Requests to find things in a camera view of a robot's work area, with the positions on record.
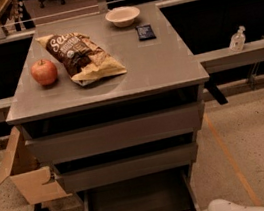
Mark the grey bottom drawer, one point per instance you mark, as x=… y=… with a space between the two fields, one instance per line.
x=166 y=191

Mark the grey drawer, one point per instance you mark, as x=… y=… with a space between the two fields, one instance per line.
x=129 y=168
x=166 y=191
x=119 y=134

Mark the grey top drawer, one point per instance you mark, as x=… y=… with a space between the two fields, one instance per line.
x=119 y=134

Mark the grey middle drawer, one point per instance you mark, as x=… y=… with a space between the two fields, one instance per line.
x=129 y=168

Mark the grey drawer cabinet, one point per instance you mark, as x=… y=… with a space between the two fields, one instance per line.
x=161 y=74

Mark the open cardboard box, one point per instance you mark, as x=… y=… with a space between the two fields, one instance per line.
x=34 y=182

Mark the brown chip bag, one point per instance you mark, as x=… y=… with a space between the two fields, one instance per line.
x=83 y=59

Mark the clear sanitizer pump bottle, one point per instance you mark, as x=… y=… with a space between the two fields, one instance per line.
x=238 y=40

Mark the dark blue snack packet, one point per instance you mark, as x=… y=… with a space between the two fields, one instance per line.
x=145 y=32

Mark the grey right side counter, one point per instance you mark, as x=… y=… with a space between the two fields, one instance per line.
x=206 y=27

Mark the red apple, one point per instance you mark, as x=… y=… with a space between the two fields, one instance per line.
x=44 y=72

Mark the white paper bowl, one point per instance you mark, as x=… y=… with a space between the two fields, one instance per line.
x=122 y=16

